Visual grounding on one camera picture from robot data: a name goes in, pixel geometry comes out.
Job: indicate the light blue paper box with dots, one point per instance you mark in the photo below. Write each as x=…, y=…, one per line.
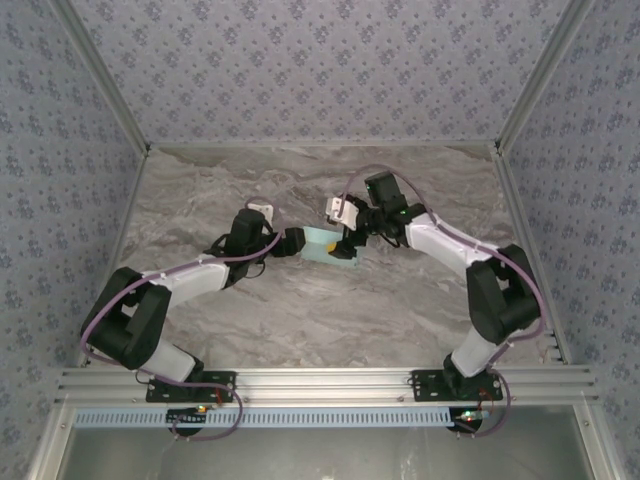
x=317, y=245

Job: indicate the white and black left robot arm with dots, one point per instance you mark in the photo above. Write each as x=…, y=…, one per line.
x=200, y=275

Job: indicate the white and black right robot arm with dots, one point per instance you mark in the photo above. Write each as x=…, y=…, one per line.
x=440, y=240

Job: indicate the black controller board with lights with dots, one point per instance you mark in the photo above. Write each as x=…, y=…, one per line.
x=185, y=417
x=467, y=422

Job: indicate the grey metal panel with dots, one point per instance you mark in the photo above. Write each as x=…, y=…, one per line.
x=320, y=455

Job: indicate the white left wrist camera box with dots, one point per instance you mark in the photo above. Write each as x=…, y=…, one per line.
x=262, y=206

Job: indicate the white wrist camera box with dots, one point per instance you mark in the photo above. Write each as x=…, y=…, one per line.
x=262, y=206
x=337, y=210

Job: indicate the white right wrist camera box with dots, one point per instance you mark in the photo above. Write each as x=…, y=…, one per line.
x=337, y=210

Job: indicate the thin aluminium table rail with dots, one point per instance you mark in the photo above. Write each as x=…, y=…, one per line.
x=320, y=144

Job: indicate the aluminium table side rail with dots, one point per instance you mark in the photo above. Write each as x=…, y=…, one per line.
x=512, y=200
x=121, y=225

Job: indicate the aluminium frame cross rail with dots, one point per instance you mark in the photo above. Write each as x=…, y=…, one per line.
x=320, y=385

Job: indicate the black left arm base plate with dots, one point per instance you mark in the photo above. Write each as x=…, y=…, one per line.
x=220, y=387

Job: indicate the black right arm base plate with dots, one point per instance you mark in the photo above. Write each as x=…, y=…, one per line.
x=427, y=387

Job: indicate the aluminium frame corner post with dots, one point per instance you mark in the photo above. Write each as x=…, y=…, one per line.
x=105, y=75
x=540, y=75

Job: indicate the aluminium frame leg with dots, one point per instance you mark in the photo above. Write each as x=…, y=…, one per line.
x=597, y=445
x=50, y=445

